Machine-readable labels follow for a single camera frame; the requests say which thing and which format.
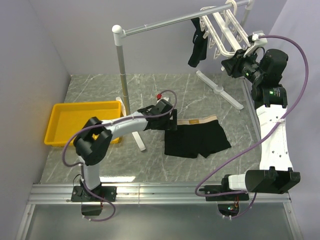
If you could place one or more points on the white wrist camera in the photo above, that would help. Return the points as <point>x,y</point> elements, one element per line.
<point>166,98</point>
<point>256,40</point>

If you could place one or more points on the white clip hanger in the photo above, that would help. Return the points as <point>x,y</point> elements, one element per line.
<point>232,36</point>

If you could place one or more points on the black underwear with beige waistband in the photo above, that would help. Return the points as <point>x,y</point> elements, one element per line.
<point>196,136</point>

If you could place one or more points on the aluminium rail frame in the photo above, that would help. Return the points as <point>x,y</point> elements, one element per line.
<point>155,193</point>

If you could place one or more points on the white and silver drying rack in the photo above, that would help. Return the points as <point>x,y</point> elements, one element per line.
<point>145,44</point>

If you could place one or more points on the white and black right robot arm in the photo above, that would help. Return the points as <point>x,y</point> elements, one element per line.
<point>276,174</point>

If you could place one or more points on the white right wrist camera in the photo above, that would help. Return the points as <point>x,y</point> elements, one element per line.
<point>256,40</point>

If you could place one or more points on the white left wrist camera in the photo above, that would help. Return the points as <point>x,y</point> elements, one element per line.
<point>166,98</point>

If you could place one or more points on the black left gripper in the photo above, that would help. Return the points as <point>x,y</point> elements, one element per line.
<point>171,125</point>

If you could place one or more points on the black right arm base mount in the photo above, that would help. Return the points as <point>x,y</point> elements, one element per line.
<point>216,193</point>

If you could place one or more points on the black garment on hanger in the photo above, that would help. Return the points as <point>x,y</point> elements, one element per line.
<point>199,51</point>

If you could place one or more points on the yellow plastic tray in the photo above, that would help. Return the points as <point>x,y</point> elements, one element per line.
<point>68,118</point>

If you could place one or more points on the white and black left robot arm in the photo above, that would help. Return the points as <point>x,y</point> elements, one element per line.
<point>92,144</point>

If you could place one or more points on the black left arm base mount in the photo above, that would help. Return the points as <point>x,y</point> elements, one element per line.
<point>80,194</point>

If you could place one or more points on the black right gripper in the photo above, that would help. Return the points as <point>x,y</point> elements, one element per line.
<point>232,65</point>

